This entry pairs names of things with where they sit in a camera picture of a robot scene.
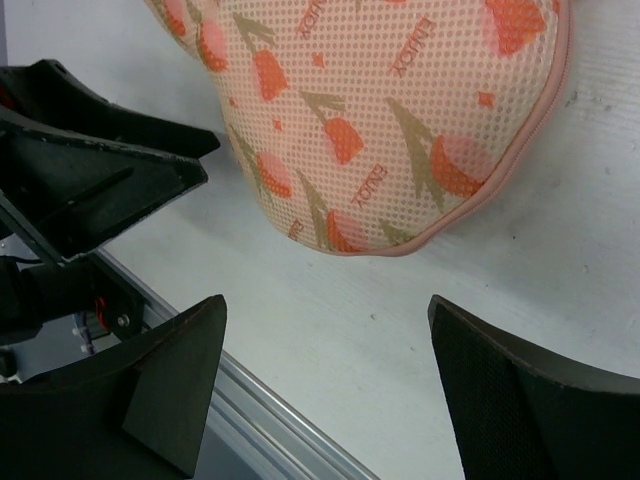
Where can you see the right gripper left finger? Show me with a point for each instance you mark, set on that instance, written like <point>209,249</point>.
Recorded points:
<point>68,423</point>

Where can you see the aluminium front rail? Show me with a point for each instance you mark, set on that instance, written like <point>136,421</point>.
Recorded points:
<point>270,415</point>

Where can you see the floral mesh laundry bag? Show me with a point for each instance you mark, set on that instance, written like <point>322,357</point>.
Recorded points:
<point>367,127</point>

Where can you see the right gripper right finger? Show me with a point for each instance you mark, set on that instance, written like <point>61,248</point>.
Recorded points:
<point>520,411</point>

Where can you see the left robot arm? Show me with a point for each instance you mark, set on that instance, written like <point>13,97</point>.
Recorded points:
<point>34,292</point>

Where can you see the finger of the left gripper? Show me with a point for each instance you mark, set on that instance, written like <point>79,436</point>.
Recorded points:
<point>48,93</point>
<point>66,194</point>

